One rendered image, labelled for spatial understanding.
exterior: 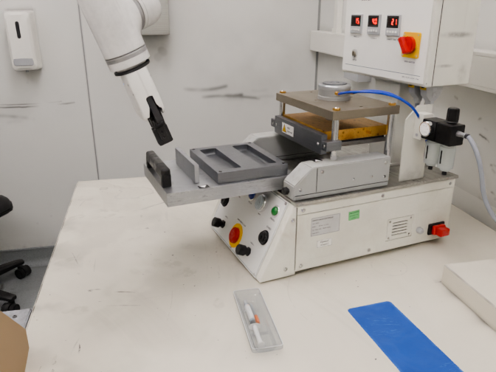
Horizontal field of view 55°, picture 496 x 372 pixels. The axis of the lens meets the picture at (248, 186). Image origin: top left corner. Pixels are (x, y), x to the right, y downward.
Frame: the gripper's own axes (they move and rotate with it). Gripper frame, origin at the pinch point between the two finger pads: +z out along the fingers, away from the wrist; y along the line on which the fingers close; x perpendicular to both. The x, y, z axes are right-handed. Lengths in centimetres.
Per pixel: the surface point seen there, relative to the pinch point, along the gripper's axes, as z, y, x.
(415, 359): 40, 49, 18
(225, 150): 12.1, -5.4, 13.0
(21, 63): -11, -148, -27
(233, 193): 14.7, 11.1, 7.2
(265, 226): 26.5, 10.7, 11.2
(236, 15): 5, -138, 76
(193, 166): 7.0, 6.6, 2.2
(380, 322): 40, 39, 18
